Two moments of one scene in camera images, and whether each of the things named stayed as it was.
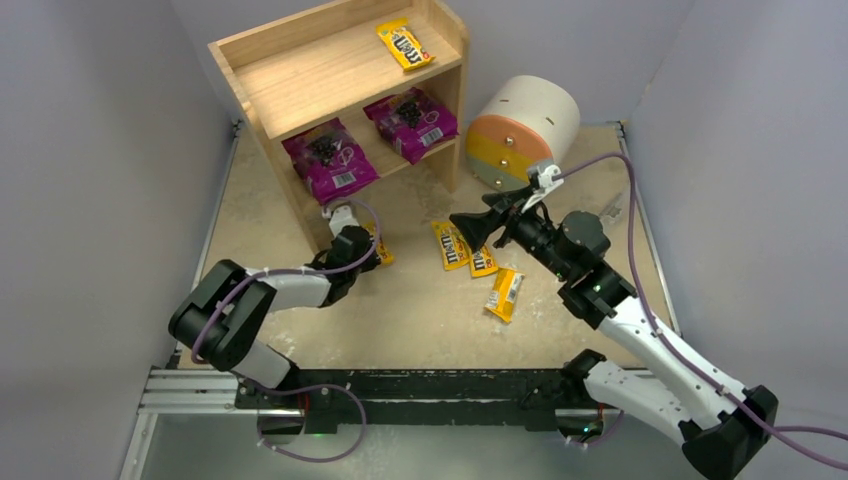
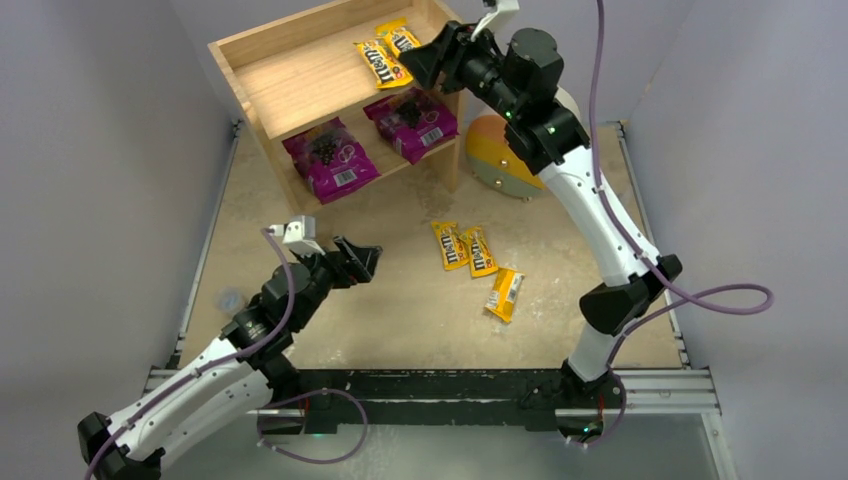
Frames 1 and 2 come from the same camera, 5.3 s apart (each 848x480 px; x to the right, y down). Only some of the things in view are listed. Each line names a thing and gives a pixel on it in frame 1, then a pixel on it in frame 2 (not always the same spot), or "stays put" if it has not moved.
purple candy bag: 411,123 stays put
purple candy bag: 330,161 stays put
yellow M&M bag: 385,256 to 387,72
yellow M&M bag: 405,45 stays put
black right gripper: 507,222 to 448,54
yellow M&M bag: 454,249 stays put
